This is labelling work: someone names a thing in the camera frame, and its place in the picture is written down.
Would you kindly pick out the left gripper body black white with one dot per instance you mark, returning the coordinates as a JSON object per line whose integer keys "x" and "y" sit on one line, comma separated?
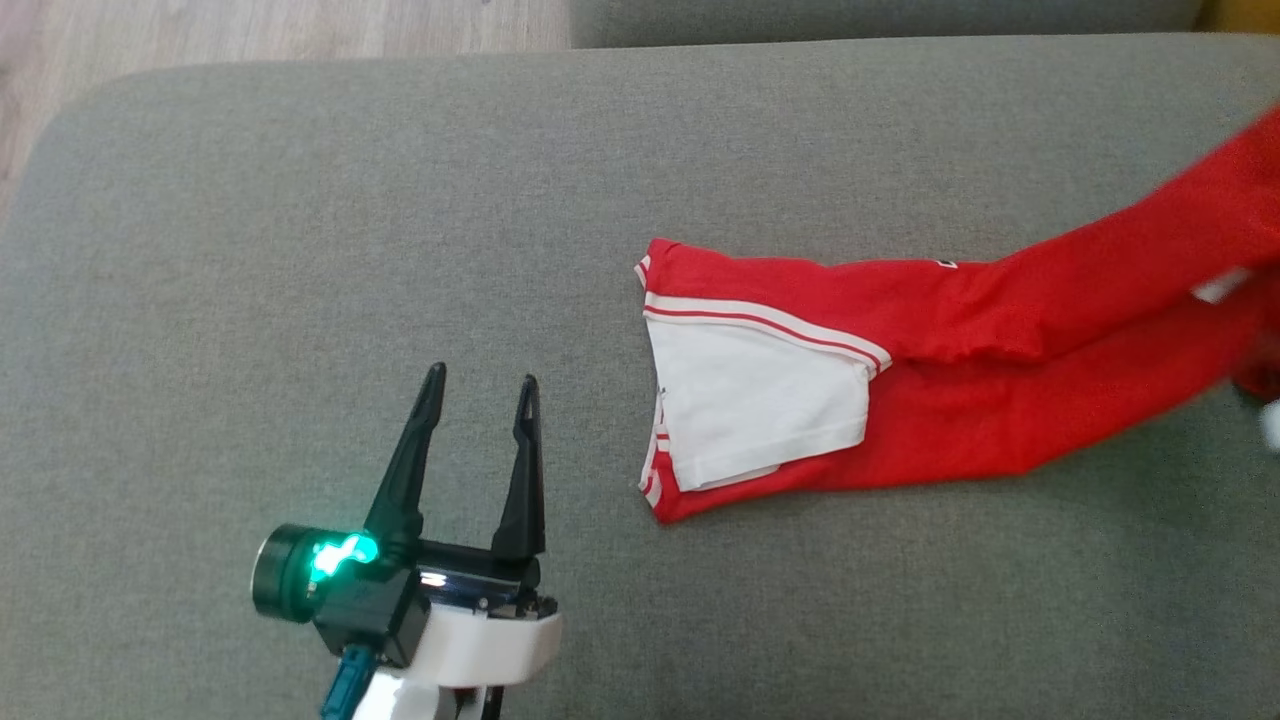
{"x": 400, "y": 600}

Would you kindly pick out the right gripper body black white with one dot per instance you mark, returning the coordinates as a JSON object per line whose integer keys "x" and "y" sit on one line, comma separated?
{"x": 1272, "y": 425}

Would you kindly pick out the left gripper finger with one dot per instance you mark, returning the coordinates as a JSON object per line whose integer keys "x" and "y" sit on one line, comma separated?
{"x": 522, "y": 480}
{"x": 405, "y": 470}

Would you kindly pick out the red and white shirt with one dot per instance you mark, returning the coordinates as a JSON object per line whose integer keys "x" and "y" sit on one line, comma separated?
{"x": 950, "y": 400}

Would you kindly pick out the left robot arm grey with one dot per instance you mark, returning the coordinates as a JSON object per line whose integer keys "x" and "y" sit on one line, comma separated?
{"x": 420, "y": 702}

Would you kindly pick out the grey sofa seat cushion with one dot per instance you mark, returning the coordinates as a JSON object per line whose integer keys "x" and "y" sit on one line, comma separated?
{"x": 300, "y": 250}

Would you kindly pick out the yellow cushion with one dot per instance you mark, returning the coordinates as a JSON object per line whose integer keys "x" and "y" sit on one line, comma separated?
{"x": 1245, "y": 12}

